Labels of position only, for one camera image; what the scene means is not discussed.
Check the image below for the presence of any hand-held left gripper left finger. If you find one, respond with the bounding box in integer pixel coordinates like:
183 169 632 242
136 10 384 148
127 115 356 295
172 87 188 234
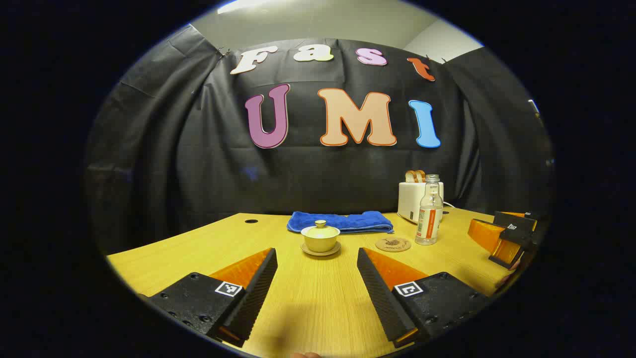
144 248 279 348

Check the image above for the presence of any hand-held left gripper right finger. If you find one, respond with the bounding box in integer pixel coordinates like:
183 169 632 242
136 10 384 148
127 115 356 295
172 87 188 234
357 247 490 349

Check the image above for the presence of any round cork coaster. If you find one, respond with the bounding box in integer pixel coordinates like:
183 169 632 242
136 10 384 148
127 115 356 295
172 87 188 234
375 237 412 253

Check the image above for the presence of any clear water bottle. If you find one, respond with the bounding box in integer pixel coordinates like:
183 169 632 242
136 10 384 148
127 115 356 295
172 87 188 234
415 174 444 246

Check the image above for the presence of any yellow teacup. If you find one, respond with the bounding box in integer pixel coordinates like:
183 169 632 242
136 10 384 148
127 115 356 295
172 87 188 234
303 234 341 253

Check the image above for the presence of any yellow saucer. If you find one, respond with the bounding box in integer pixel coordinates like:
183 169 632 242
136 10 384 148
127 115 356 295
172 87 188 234
300 242 342 257

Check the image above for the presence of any blue towel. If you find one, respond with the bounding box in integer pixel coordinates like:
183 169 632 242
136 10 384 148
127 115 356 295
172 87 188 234
287 211 395 235

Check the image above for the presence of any white toaster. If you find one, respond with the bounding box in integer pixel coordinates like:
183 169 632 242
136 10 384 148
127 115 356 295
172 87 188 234
397 181 444 224

